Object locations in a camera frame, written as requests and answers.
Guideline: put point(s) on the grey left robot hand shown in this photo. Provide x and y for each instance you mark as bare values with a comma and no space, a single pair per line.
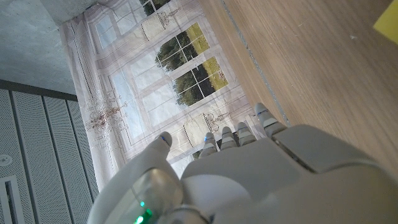
264,180

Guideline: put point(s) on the yellow block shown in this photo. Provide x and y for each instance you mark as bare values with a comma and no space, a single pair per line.
390,21

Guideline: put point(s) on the printed window backdrop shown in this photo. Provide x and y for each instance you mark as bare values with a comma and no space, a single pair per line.
140,77

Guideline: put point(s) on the round ceiling sensor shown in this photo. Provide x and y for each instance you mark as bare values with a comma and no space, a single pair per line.
4,160

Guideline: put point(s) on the white ceiling vent frame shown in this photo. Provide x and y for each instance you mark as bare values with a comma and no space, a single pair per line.
9,199

